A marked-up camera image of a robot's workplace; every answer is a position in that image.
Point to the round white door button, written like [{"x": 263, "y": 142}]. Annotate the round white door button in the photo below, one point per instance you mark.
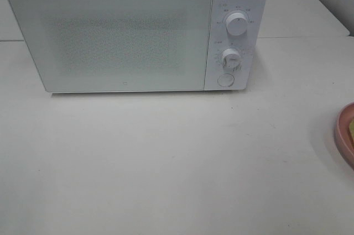
[{"x": 226, "y": 80}]

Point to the white microwave door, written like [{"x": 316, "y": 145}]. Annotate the white microwave door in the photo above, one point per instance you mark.
[{"x": 116, "y": 45}]

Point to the pink plate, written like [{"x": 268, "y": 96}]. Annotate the pink plate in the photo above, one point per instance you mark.
[{"x": 342, "y": 137}]

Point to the toy sandwich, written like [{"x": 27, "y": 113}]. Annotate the toy sandwich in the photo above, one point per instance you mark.
[{"x": 351, "y": 131}]

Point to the white lower timer knob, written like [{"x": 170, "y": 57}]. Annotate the white lower timer knob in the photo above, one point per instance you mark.
[{"x": 231, "y": 58}]

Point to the white microwave oven body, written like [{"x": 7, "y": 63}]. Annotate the white microwave oven body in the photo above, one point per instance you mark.
[{"x": 220, "y": 40}]

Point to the white upper power knob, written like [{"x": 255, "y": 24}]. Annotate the white upper power knob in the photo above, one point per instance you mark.
[{"x": 236, "y": 23}]

